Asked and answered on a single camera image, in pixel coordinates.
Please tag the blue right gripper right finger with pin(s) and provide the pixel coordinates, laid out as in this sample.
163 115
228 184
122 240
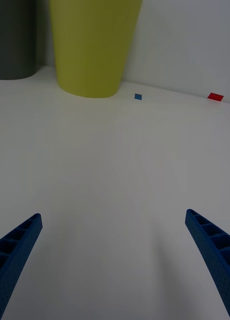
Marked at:
215 252

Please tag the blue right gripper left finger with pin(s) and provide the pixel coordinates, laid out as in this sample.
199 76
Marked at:
17 252

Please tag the grey plastic waste bin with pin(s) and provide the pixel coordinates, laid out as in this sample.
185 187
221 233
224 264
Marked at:
12 42

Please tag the yellow-green plastic waste bin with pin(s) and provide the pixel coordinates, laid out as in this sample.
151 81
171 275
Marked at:
92 50

